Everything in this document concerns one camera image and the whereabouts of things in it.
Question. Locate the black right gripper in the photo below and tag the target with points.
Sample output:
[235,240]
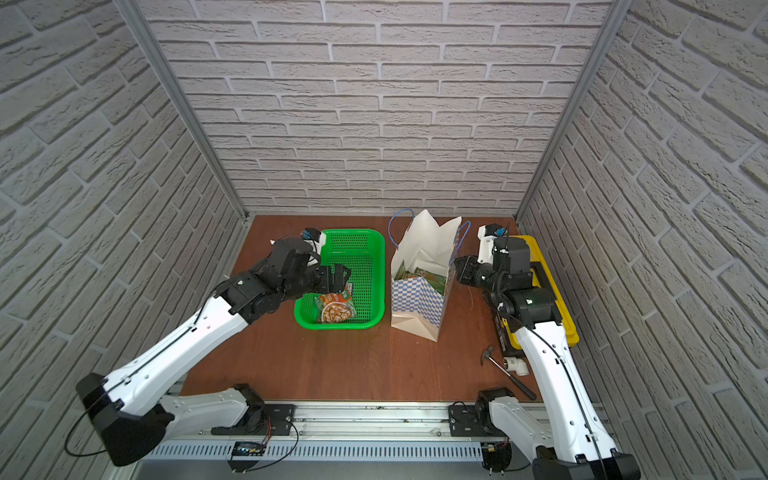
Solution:
[465,274]

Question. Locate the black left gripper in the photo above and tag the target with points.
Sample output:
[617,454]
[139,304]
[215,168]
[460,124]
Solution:
[327,278]

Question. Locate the green cream soup packet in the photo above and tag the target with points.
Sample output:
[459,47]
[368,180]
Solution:
[335,308]

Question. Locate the green soup packet back side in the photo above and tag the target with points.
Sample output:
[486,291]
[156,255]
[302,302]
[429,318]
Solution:
[437,282]

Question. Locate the white blue checkered paper bag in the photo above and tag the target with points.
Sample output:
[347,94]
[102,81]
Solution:
[416,308]

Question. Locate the white pipe elbow fitting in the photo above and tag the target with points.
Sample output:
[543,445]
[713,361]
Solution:
[516,365]

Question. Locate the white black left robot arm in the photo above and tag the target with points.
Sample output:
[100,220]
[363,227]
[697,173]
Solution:
[130,408]

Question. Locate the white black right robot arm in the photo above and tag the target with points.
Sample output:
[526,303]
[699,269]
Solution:
[583,448]

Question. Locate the green plastic perforated basket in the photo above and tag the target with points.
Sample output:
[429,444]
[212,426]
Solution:
[363,252]

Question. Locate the yellow black toolbox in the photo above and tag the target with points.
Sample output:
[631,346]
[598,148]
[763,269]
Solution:
[542,277]

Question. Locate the black round connector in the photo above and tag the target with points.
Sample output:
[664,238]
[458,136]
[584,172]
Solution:
[496,457]

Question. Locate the small black controller board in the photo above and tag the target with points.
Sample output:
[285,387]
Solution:
[247,450]

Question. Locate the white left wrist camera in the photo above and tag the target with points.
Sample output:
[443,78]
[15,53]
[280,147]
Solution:
[315,237]

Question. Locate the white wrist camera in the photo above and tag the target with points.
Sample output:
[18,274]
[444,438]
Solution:
[487,234]
[315,237]

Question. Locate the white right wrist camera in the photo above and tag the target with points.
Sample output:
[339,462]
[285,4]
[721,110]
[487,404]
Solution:
[487,234]

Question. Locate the black handled hammer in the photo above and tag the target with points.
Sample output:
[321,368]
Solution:
[487,356]

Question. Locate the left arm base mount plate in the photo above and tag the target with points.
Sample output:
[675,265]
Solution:
[257,420]

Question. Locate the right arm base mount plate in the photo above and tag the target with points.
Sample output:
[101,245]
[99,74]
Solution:
[465,421]

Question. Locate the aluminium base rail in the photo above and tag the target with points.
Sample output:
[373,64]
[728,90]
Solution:
[369,432]

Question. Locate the aluminium right corner post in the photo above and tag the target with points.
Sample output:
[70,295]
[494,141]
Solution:
[613,21]

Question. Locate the aluminium corner frame post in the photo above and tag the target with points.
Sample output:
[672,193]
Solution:
[141,30]

